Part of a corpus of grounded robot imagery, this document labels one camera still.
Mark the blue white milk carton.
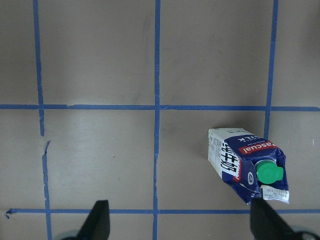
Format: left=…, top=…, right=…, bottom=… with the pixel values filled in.
left=208, top=128, right=290, bottom=205

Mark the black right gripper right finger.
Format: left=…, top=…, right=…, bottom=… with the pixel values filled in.
left=249, top=198, right=320, bottom=240

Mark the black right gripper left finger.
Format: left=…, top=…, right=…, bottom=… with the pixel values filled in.
left=76, top=200, right=111, bottom=240

